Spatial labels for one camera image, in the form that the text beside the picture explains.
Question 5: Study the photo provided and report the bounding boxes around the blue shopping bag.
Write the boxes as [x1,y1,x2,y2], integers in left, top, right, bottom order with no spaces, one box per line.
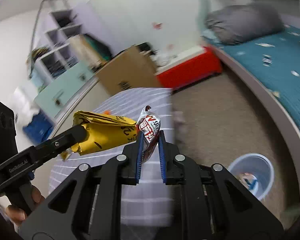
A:
[22,111,54,146]

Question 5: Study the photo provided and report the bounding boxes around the red covered bench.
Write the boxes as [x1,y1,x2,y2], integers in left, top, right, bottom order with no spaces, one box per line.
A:
[156,46,223,90]

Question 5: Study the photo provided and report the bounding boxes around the lilac shelf cabinet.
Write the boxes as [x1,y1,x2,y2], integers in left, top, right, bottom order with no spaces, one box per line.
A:
[31,1,97,123]

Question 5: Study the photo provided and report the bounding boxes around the white paper bag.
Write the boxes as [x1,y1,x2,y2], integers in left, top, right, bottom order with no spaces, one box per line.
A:
[9,87,40,127]

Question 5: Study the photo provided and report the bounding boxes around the teal bed mattress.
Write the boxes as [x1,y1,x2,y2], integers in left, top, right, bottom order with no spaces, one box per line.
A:
[202,25,300,130]

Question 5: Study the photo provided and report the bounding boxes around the grey checked tablecloth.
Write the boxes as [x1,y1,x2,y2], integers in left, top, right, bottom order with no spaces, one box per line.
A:
[49,88,174,227]

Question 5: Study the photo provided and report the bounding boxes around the white bed frame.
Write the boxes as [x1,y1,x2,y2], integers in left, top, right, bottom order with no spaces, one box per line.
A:
[210,44,300,213]

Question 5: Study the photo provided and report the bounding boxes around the grey folded duvet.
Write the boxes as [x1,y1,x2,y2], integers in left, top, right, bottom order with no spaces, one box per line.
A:
[205,2,285,45]

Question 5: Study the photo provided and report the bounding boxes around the yellow paper bag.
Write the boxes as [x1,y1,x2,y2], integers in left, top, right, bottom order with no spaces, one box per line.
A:
[61,111,137,160]

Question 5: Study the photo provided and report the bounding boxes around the person's left hand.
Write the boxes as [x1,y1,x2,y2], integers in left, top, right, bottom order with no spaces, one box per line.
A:
[6,185,45,226]

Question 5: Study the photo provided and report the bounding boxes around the light blue plastic bucket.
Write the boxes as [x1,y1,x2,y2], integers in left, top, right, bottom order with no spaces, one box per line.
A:
[228,153,274,201]

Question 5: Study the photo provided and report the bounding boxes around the hanging clothes on rack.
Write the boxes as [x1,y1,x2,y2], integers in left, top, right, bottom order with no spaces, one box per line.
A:
[68,34,113,68]

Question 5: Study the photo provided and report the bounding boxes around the metal stair handrail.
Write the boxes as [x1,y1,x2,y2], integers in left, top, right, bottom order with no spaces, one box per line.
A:
[27,0,68,79]

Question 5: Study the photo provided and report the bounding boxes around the red white snack wrapper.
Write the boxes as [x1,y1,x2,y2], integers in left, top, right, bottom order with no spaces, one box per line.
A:
[136,105,160,163]

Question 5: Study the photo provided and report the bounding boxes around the large cardboard box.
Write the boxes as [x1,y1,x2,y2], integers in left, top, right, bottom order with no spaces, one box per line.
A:
[96,46,162,95]

